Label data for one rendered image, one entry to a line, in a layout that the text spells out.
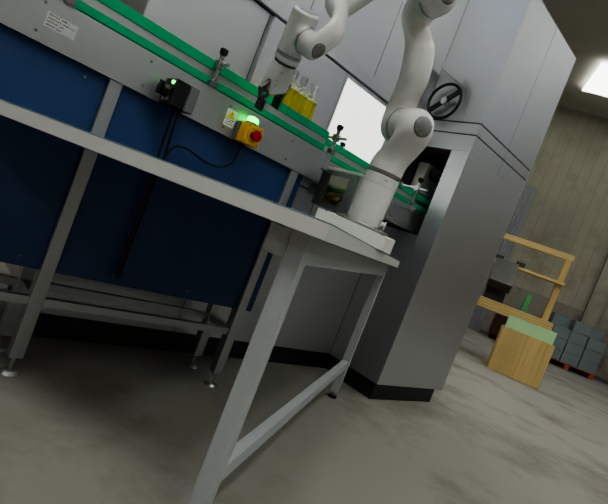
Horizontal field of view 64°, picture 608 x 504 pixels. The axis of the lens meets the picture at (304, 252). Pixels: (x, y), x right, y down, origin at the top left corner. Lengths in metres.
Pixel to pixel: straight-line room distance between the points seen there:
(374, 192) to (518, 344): 4.75
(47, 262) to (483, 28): 2.46
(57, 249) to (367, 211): 0.97
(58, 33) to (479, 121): 2.00
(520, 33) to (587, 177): 9.86
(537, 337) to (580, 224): 6.53
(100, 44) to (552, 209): 11.48
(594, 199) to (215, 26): 11.23
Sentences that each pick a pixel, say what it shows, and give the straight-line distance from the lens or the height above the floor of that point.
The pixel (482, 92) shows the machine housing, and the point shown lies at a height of 1.74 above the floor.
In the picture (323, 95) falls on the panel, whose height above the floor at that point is 1.34.
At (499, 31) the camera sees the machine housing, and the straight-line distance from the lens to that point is 3.00.
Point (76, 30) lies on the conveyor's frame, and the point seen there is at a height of 1.00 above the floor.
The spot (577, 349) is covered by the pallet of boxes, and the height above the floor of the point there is 0.48.
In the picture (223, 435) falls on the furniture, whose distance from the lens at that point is 1.05.
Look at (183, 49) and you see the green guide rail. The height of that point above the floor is 1.11.
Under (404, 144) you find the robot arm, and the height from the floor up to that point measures 1.09.
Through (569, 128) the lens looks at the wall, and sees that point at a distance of 12.87.
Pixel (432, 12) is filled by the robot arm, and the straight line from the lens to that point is 1.72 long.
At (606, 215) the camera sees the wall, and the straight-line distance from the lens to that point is 12.64.
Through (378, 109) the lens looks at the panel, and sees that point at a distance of 2.63.
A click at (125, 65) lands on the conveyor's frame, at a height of 0.98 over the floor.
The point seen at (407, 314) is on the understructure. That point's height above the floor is 0.50.
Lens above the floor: 0.72
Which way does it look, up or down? 2 degrees down
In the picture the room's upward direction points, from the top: 21 degrees clockwise
